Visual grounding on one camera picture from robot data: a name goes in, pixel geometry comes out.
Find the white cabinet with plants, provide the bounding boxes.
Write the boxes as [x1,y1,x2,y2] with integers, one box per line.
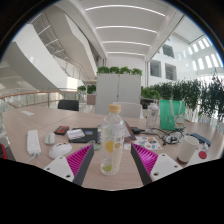
[94,65,143,116]

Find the black office chair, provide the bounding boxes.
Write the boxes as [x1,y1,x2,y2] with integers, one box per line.
[57,99,80,112]

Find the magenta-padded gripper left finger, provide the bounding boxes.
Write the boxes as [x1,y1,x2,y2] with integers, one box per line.
[43,143,95,187]

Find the white cup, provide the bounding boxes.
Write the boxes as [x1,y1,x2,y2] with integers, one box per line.
[176,135,200,164]

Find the clear plastic drink bottle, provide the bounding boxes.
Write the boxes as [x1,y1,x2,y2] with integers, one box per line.
[100,103,126,176]

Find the row of green plants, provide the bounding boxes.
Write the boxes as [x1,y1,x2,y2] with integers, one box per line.
[140,74,224,123]

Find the glass railing with wooden handrail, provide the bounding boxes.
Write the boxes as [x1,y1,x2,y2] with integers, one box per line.
[0,89,79,111]

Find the white chair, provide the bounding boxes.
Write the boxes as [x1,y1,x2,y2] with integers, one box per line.
[112,101,145,120]

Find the colourful sticker sheet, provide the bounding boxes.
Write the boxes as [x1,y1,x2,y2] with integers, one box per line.
[131,135,163,151]

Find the large white computer mouse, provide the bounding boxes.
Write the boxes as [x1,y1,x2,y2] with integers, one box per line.
[48,142,73,160]

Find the black cable tangle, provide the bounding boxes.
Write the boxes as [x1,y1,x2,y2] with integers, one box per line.
[146,127,186,145]

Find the clear shaker bottle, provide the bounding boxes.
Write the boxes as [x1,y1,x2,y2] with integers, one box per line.
[145,101,160,129]

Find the green gift bag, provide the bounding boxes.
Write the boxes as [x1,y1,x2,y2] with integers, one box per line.
[159,99,186,131]

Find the brown planter with plants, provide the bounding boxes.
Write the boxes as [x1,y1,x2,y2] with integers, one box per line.
[77,84,98,106]

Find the ceiling light strips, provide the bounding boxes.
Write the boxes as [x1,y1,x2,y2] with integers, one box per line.
[84,3,167,58]

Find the black charger block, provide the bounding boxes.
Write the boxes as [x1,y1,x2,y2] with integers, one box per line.
[130,126,146,135]

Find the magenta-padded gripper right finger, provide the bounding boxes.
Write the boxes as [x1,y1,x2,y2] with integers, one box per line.
[130,143,184,186]

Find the white paper sheet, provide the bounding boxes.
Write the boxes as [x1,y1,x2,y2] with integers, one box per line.
[20,109,36,117]

